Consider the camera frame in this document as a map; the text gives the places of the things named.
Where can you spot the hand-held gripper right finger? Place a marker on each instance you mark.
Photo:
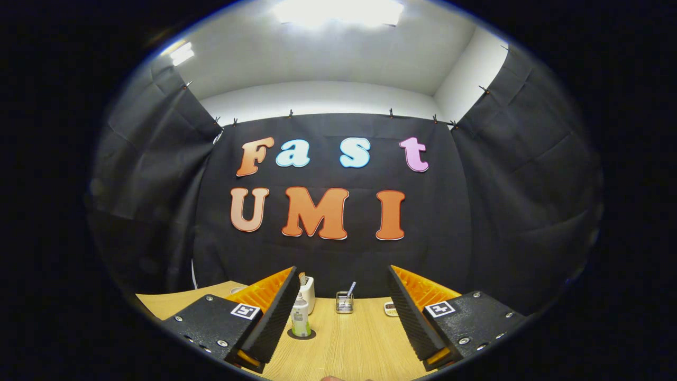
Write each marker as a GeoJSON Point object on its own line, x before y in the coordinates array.
{"type": "Point", "coordinates": [410, 317]}

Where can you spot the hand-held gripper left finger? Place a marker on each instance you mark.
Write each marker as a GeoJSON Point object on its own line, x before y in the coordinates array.
{"type": "Point", "coordinates": [275, 317]}

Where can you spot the black backdrop cloth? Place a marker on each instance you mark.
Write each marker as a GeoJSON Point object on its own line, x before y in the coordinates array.
{"type": "Point", "coordinates": [328, 259]}

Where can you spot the white toaster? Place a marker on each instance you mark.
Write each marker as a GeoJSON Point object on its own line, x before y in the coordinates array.
{"type": "Point", "coordinates": [308, 293]}

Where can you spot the small ceiling light panel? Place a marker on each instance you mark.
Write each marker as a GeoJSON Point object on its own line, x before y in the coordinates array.
{"type": "Point", "coordinates": [181, 53]}

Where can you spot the white ceramic cup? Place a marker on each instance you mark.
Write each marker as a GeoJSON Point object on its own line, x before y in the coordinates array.
{"type": "Point", "coordinates": [238, 289]}

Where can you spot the large ceiling light panel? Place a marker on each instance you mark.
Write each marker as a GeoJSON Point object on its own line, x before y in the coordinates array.
{"type": "Point", "coordinates": [338, 11]}

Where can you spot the dark brown round coaster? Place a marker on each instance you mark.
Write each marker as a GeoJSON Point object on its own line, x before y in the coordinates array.
{"type": "Point", "coordinates": [312, 334]}

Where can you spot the small white dish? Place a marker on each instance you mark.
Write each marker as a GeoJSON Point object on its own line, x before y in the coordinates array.
{"type": "Point", "coordinates": [390, 308]}

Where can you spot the clear plastic juice bottle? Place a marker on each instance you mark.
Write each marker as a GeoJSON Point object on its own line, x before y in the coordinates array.
{"type": "Point", "coordinates": [301, 317]}

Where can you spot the wooden table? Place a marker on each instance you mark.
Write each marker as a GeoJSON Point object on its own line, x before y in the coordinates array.
{"type": "Point", "coordinates": [359, 344]}

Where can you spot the small spoon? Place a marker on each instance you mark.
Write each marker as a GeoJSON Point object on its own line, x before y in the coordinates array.
{"type": "Point", "coordinates": [351, 288]}

